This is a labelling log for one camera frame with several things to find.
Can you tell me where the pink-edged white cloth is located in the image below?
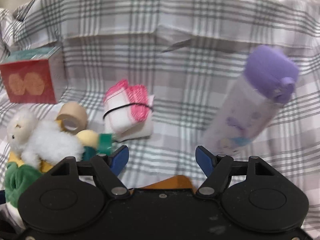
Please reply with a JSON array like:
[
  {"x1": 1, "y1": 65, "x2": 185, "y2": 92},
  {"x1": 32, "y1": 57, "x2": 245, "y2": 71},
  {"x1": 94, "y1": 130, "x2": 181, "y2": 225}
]
[{"x1": 103, "y1": 79, "x2": 155, "y2": 142}]

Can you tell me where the cream teal mushroom sponge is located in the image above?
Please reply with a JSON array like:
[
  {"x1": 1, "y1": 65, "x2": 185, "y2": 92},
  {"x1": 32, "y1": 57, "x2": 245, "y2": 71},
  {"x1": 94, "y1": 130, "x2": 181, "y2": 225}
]
[{"x1": 76, "y1": 129, "x2": 113, "y2": 161}]

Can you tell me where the beige tape roll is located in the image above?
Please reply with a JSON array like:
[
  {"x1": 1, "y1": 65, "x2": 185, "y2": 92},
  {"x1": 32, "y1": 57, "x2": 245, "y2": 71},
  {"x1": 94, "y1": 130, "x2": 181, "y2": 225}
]
[{"x1": 56, "y1": 101, "x2": 88, "y2": 135}]

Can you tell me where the green white plush toy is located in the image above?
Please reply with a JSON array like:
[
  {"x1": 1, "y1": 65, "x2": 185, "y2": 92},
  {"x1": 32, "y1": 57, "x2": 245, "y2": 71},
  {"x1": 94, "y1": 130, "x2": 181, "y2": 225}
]
[{"x1": 4, "y1": 108, "x2": 84, "y2": 229}]

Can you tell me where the purple-lid cartoon bottle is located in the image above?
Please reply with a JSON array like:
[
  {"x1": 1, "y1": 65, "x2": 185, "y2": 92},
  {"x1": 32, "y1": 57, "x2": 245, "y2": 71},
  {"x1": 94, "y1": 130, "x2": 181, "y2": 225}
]
[{"x1": 201, "y1": 45, "x2": 299, "y2": 155}]

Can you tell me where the red green carton box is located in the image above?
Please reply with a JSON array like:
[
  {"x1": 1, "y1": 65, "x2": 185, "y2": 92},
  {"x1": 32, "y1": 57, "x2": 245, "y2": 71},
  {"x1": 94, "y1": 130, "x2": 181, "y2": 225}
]
[{"x1": 1, "y1": 47, "x2": 67, "y2": 104}]

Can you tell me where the grey plaid tablecloth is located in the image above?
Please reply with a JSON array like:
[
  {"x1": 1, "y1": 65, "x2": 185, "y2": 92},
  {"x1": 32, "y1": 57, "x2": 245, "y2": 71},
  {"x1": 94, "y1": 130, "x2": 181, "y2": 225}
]
[{"x1": 1, "y1": 0, "x2": 319, "y2": 239}]

